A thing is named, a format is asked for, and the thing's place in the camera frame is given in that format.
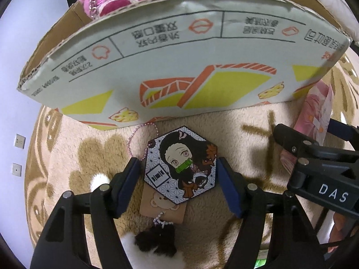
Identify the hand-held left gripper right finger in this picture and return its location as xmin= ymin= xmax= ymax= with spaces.
xmin=217 ymin=157 xmax=327 ymax=269

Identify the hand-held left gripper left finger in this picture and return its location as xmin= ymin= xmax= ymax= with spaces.
xmin=29 ymin=157 xmax=142 ymax=269

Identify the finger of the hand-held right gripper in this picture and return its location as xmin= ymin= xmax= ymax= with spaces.
xmin=328 ymin=118 xmax=359 ymax=148
xmin=273 ymin=123 xmax=359 ymax=170

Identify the pink plastic packet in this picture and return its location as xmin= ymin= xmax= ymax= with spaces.
xmin=280 ymin=81 xmax=336 ymax=172

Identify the hexagonal cartoon keychain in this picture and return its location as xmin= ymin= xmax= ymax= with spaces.
xmin=127 ymin=122 xmax=219 ymax=205

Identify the printed cardboard box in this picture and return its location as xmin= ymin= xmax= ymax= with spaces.
xmin=17 ymin=0 xmax=353 ymax=132

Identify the beige flower-print blanket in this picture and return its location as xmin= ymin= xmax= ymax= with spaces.
xmin=25 ymin=56 xmax=359 ymax=269

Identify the green tissue pack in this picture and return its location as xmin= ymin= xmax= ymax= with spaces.
xmin=254 ymin=254 xmax=270 ymax=269

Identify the dark pompom keychain bear tag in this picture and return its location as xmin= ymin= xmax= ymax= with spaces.
xmin=135 ymin=189 xmax=187 ymax=254

